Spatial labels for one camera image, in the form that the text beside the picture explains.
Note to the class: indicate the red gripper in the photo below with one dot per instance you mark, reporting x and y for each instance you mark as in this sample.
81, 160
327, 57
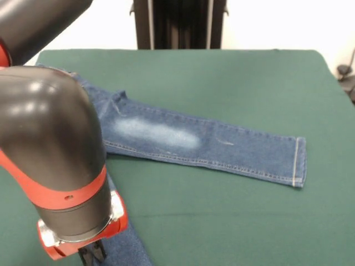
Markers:
119, 216

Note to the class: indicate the blue denim jeans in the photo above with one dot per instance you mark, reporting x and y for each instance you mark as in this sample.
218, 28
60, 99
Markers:
222, 149

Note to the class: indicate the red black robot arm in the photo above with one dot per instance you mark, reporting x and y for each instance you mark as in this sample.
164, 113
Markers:
41, 124

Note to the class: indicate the dark green table cloth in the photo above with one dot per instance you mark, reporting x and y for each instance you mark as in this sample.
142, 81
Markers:
222, 83

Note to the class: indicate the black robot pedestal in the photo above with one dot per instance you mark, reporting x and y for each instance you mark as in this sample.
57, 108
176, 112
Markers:
180, 25

